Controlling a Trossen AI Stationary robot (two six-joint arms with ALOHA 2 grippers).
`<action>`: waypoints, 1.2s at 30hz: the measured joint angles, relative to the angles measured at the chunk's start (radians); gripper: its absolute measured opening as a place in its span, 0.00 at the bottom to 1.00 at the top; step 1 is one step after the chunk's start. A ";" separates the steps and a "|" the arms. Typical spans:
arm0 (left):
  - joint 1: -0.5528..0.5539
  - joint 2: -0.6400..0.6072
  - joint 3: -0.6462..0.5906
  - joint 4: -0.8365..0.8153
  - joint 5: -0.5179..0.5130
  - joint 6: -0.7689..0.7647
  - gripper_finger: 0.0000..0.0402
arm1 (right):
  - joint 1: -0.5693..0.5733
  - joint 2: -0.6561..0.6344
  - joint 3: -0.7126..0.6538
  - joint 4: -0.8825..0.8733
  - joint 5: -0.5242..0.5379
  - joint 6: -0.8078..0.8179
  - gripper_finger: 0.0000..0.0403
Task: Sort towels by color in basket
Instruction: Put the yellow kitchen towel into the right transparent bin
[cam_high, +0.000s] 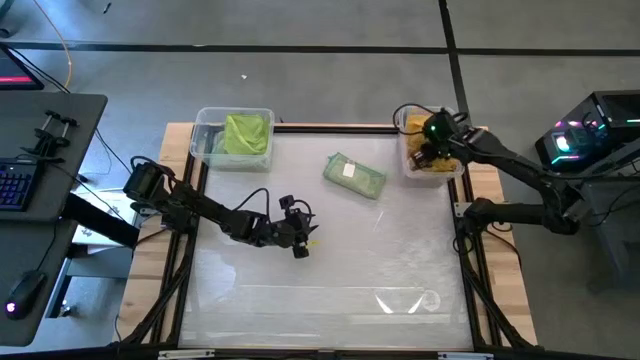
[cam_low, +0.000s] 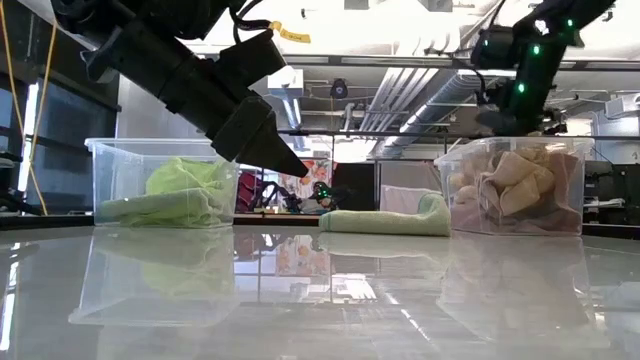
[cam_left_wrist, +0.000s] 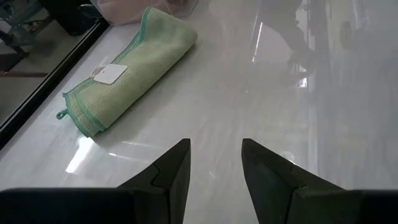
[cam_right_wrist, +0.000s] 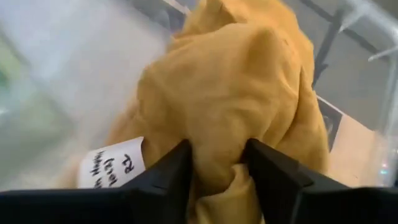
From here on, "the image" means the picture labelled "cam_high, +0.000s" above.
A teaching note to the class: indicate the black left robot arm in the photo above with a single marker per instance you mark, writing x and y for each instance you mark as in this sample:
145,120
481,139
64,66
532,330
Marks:
210,212

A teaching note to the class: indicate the black computer case with lights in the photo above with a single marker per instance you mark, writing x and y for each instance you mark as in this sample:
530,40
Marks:
590,135

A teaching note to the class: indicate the black desk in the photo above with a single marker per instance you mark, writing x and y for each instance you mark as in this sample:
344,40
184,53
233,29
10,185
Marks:
30,235

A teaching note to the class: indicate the lime green towel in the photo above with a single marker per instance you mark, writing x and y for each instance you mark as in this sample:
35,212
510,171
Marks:
247,135

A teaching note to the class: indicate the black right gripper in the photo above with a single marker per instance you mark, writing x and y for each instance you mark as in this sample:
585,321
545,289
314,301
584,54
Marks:
440,137

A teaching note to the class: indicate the black keyboard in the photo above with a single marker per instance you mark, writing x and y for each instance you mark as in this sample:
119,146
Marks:
15,185

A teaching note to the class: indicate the white table mat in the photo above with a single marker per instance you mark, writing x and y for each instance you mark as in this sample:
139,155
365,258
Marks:
325,310

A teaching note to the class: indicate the dark grey cart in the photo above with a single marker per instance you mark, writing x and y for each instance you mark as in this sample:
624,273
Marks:
620,240

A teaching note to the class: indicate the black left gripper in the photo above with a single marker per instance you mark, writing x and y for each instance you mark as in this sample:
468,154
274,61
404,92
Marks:
290,230

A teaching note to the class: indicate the black clamp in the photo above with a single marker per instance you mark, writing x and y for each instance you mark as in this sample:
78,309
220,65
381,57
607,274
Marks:
50,140

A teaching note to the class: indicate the clear plastic bin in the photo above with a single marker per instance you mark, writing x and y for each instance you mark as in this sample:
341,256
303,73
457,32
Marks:
207,120
435,175

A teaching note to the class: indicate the black computer mouse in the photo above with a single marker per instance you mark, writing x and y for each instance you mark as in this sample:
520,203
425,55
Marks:
25,292

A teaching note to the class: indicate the mustard yellow towel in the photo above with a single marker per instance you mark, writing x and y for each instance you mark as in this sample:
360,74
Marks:
415,135

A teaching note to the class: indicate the black monitor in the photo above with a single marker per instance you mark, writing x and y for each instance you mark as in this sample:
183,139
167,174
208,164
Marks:
15,75

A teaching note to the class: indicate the sage green towel white label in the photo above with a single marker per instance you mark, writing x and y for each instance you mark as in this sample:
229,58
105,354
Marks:
365,180

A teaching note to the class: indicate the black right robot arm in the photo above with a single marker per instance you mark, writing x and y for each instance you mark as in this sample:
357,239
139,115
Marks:
520,165

